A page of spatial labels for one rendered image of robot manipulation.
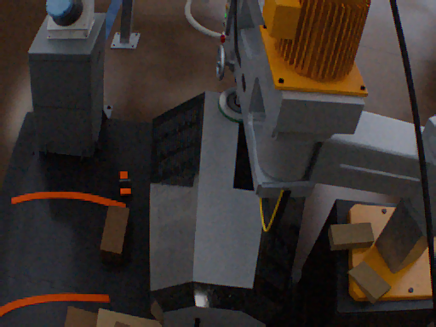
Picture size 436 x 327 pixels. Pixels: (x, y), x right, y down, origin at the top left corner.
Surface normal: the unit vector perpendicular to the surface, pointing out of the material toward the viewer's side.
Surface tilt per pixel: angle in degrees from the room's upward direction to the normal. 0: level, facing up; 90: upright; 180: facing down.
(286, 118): 90
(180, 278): 45
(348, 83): 0
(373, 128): 0
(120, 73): 0
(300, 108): 90
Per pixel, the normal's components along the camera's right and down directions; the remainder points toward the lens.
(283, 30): 0.09, 0.77
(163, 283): -0.62, -0.52
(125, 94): 0.12, -0.63
